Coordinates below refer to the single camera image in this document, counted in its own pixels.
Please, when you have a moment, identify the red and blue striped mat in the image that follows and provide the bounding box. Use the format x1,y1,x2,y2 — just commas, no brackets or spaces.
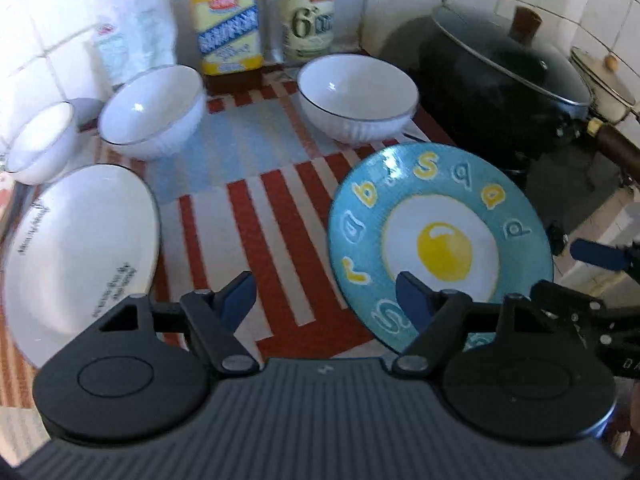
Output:
0,67,451,361

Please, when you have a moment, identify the yellow label clear bottle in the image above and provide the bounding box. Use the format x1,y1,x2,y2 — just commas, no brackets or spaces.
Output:
186,0,264,77

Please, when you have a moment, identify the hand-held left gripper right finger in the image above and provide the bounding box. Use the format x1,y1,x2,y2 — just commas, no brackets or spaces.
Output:
392,270,551,380

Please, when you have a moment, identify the black stove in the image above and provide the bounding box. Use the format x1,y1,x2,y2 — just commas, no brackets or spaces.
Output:
500,157,632,241

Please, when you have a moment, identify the black stove knob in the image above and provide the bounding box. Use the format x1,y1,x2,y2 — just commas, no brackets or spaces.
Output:
547,224,569,257

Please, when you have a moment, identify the blue fried egg plate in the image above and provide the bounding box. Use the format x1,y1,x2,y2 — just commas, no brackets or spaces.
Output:
327,142,555,356

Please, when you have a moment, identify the white bowl with dark rim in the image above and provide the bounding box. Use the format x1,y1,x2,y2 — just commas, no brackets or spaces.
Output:
97,65,206,161
296,55,420,147

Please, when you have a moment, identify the black wok with glass lid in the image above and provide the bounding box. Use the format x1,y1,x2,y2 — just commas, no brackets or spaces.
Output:
431,5,593,107

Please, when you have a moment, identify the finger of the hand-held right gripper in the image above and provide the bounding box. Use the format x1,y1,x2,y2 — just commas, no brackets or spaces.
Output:
570,237,640,273
530,280,607,322

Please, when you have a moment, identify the white oval plate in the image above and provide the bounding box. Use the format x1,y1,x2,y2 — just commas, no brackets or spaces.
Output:
0,164,162,371

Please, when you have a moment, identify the small cream pot with lid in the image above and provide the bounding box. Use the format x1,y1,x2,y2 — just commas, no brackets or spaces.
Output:
570,46,640,123

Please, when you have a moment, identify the small white ribbed bowl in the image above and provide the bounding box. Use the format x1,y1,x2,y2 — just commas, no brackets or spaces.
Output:
5,100,78,186

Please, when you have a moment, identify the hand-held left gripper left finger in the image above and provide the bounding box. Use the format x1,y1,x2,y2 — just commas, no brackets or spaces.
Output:
100,270,261,377

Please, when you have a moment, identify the white label clear bottle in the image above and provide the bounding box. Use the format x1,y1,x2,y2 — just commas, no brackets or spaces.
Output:
265,0,351,66

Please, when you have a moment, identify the clear plastic seasoning bag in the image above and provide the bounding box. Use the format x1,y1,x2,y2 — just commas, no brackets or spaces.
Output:
95,5,176,86

